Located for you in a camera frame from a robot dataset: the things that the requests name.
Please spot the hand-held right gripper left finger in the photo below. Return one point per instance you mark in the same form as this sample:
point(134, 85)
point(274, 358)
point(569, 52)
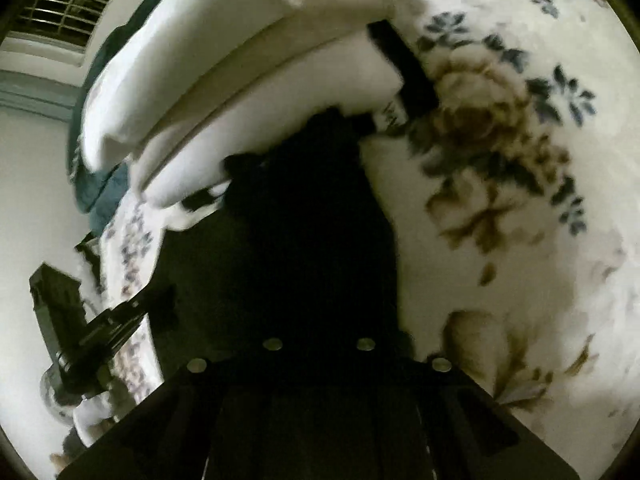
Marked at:
point(280, 362)

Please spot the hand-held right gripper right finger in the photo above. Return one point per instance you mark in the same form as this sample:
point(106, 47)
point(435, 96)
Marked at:
point(360, 362)

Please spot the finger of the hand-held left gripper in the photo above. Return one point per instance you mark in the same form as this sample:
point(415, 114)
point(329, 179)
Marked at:
point(135, 310)

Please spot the dark striped sweater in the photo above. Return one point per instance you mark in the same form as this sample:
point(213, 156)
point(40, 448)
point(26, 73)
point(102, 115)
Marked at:
point(310, 220)

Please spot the floral blanket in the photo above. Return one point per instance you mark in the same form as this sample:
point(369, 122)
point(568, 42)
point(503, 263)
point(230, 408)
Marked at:
point(500, 260)

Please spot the dark green folded quilt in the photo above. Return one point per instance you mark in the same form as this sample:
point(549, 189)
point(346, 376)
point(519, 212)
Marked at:
point(95, 125)

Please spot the white folded shirt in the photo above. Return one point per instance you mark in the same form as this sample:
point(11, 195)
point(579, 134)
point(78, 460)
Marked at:
point(165, 65)

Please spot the white black-trimmed folded garment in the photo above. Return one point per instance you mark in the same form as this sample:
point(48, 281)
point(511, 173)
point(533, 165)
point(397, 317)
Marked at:
point(280, 110)

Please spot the barred window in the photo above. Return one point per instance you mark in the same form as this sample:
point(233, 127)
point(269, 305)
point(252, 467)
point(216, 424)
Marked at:
point(70, 5)

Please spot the beige folded garment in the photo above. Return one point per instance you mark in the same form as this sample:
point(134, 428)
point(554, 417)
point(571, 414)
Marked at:
point(300, 40)

